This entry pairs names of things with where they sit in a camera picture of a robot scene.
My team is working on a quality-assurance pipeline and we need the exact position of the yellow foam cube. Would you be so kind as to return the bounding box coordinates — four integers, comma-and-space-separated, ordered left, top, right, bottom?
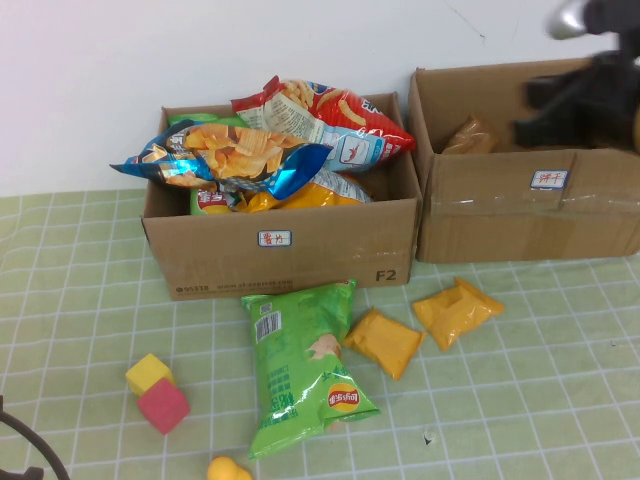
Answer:
125, 353, 176, 399

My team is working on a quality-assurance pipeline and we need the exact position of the green checkered tablecloth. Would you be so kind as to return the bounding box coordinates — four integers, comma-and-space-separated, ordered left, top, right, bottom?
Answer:
0, 189, 640, 480

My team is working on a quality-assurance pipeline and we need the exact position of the yellow chip bag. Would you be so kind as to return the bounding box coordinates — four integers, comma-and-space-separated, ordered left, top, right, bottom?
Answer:
234, 167, 376, 215

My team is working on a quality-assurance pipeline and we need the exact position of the pink foam cube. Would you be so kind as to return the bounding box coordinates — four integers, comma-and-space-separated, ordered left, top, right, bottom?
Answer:
137, 377, 193, 436

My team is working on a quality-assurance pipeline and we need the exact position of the white label with red writing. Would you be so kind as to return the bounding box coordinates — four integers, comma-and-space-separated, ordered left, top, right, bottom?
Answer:
257, 229, 294, 249
530, 168, 570, 191

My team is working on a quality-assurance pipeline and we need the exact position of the cardboard box with clear tape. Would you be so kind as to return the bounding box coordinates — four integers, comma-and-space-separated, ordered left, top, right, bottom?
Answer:
408, 51, 640, 265

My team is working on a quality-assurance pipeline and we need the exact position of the yellow rubber toy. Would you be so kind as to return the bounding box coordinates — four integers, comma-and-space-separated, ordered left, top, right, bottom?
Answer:
207, 455, 255, 480

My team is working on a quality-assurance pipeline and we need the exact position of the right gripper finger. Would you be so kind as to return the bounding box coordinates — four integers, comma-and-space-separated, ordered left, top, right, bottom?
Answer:
523, 73, 570, 110
512, 117, 557, 150

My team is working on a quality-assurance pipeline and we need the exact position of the brown biscuit packet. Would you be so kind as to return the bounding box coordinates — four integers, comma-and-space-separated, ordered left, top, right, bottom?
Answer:
442, 113, 500, 154

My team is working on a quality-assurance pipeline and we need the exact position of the cardboard box with F2 print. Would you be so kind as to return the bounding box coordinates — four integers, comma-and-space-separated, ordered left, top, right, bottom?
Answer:
141, 92, 424, 301

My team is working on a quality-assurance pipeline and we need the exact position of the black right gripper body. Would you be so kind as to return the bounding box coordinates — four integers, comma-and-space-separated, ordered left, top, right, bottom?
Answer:
549, 49, 639, 151

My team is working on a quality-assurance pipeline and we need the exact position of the small green Lay's bag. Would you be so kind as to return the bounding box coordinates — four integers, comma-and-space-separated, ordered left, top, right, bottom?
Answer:
188, 185, 236, 217

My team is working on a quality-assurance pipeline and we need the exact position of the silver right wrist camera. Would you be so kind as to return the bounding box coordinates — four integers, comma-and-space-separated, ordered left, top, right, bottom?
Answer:
543, 0, 640, 42

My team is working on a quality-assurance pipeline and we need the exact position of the red fries snack bag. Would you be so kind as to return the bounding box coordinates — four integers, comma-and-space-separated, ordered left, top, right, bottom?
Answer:
230, 75, 417, 174

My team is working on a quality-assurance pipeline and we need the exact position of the black cable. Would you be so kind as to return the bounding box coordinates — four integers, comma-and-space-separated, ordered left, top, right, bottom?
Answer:
0, 394, 70, 480

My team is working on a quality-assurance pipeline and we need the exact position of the blue potato chip bag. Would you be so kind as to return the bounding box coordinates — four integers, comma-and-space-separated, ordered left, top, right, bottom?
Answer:
109, 122, 335, 201

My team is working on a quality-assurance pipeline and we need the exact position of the large green Lay's chip bag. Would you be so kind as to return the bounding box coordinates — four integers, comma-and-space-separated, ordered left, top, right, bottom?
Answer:
241, 279, 382, 461

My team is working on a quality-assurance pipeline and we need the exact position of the plain green snack bag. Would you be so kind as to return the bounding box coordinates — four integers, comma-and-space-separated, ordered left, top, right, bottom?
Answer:
167, 113, 249, 130

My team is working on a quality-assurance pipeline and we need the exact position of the yellow snack packet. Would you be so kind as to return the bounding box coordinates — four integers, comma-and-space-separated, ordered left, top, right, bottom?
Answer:
412, 277, 505, 352
342, 307, 428, 381

